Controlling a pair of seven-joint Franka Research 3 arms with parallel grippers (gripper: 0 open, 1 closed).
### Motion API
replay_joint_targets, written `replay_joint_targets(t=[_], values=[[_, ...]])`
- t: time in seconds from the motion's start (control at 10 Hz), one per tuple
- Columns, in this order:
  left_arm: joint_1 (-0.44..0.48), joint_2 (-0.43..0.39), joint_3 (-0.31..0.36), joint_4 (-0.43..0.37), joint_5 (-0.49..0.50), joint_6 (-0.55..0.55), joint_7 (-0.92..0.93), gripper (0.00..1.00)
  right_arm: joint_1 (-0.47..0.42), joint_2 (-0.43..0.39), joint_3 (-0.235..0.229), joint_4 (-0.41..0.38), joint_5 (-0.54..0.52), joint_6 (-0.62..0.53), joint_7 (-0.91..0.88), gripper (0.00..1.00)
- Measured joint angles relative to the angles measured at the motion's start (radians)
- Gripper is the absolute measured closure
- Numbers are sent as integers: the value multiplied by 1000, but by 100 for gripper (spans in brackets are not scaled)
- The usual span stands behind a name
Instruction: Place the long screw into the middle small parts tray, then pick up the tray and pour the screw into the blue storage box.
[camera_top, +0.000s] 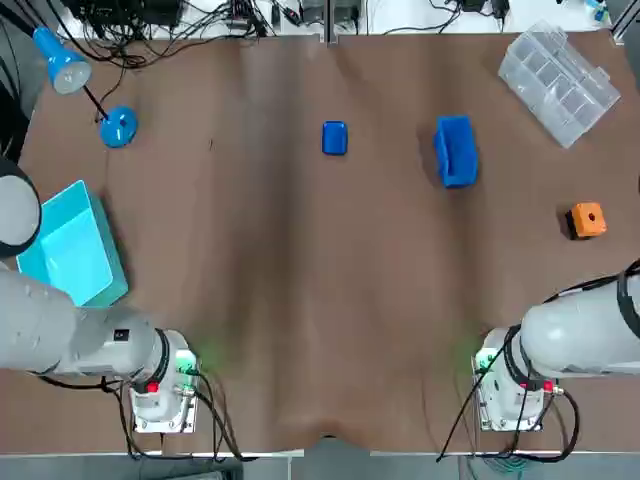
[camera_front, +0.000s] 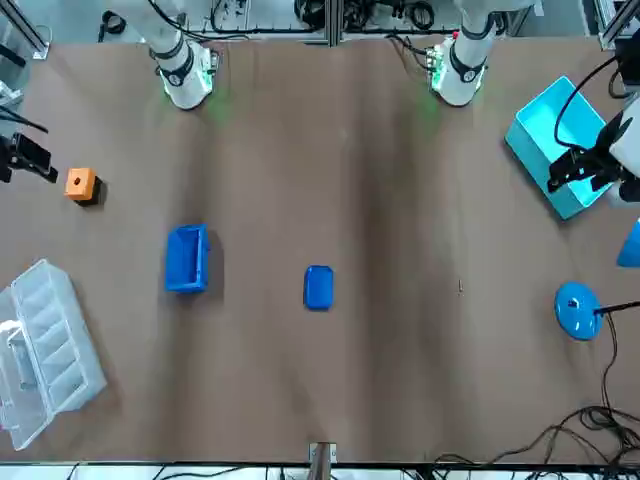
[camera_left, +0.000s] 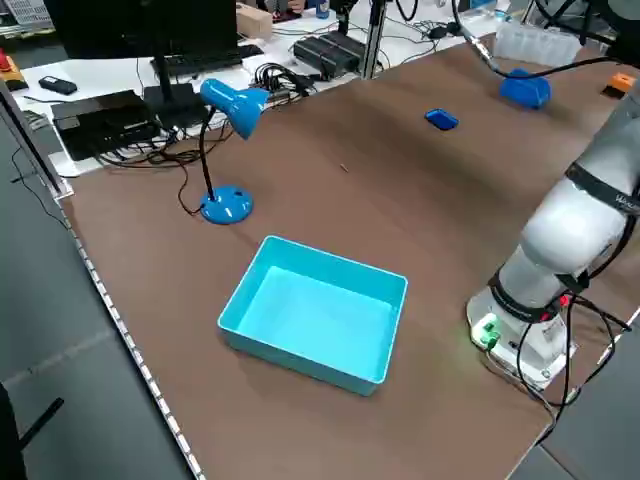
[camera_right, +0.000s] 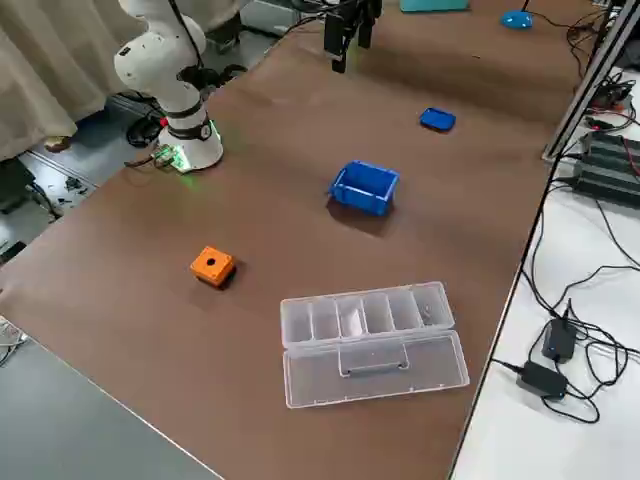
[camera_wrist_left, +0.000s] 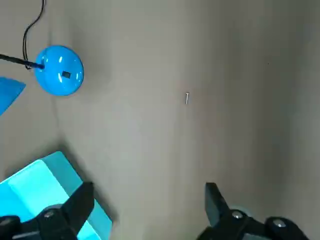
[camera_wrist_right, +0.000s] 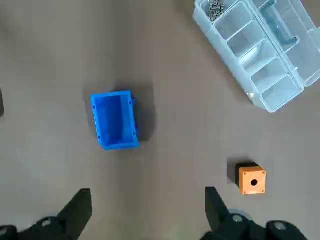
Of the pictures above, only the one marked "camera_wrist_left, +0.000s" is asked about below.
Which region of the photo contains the black lamp cable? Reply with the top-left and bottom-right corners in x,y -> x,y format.
21,0 -> 47,62

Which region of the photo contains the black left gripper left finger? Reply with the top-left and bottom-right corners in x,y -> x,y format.
0,181 -> 95,240

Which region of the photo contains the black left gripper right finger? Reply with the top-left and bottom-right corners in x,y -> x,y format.
196,182 -> 311,240

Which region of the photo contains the cyan plastic bin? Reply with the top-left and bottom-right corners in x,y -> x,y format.
0,150 -> 114,240

